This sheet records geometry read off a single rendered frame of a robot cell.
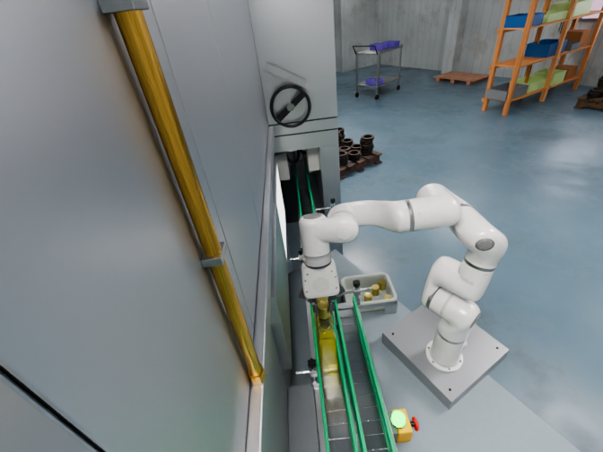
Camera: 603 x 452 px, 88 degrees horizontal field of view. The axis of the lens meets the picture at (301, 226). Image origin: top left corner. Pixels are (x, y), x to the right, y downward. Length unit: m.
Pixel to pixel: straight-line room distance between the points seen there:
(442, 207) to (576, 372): 1.87
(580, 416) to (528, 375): 0.26
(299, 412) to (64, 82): 1.05
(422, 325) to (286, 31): 1.42
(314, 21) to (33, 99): 1.55
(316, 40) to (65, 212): 1.58
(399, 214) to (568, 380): 1.88
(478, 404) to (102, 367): 1.25
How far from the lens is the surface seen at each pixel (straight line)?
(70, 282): 0.21
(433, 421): 1.29
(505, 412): 1.37
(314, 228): 0.79
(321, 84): 1.74
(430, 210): 0.83
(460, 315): 1.09
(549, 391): 2.42
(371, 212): 0.88
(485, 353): 1.40
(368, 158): 4.37
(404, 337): 1.36
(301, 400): 1.15
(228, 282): 0.41
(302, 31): 1.70
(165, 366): 0.30
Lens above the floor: 1.92
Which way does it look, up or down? 35 degrees down
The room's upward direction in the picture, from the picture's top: 8 degrees counter-clockwise
